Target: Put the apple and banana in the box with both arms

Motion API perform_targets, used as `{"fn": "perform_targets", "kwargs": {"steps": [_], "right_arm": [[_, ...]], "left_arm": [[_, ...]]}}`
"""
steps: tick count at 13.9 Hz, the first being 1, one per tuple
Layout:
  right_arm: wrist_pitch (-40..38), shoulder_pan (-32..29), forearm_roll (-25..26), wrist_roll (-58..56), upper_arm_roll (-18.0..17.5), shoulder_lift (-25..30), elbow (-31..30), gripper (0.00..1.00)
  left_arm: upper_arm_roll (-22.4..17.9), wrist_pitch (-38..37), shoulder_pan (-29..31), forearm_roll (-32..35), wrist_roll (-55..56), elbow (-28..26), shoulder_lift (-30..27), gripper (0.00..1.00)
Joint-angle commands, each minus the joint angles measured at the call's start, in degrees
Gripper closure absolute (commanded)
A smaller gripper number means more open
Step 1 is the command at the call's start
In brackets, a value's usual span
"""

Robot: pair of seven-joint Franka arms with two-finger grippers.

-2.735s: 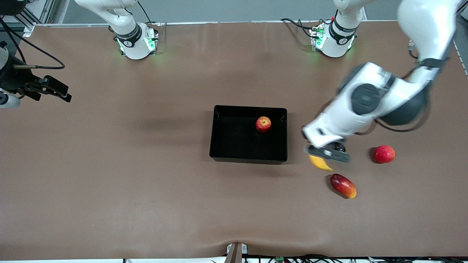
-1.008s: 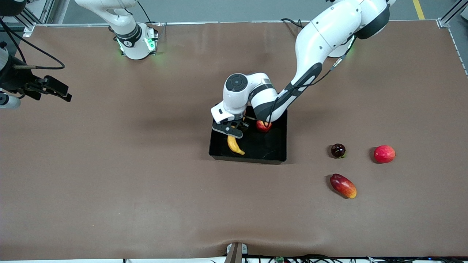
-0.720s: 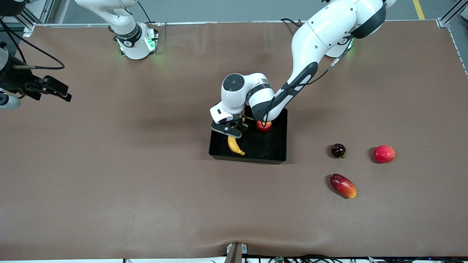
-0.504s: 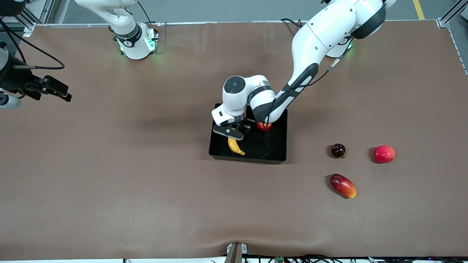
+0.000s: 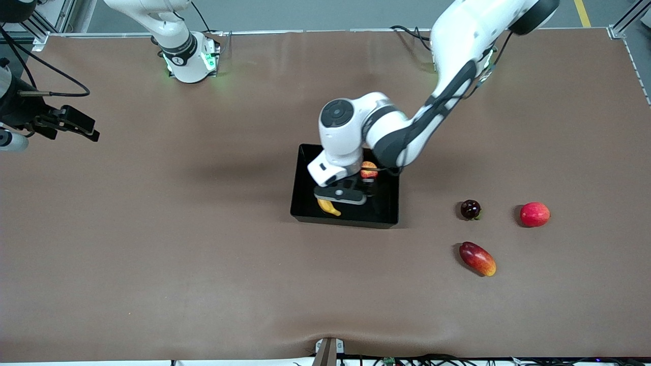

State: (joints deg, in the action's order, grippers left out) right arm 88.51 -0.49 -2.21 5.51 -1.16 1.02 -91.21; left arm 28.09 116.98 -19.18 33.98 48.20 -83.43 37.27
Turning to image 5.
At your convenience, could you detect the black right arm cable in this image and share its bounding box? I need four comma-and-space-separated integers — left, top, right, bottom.
0, 26, 91, 98

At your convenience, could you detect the red round apple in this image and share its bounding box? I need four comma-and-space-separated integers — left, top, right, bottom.
520, 202, 551, 228

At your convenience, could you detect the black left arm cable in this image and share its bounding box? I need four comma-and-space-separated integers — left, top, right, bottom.
476, 30, 513, 98

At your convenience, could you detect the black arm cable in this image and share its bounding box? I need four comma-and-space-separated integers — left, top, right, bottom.
0, 26, 91, 98
476, 30, 513, 98

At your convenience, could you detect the black base power cable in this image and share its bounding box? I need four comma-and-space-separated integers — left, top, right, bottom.
390, 24, 434, 51
191, 0, 225, 37

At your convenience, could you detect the yellow banana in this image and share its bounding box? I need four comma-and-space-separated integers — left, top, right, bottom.
317, 198, 342, 218

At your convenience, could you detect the aluminium frame profile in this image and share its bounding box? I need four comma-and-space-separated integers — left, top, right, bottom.
20, 0, 72, 52
609, 0, 651, 40

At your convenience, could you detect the black plastic box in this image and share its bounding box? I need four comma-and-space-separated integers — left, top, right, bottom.
290, 144, 400, 229

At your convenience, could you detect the red yellow mango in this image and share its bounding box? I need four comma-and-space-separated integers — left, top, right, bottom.
459, 241, 497, 277

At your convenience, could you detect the metal table edge bracket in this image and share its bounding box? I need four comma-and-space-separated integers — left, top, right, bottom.
313, 337, 345, 366

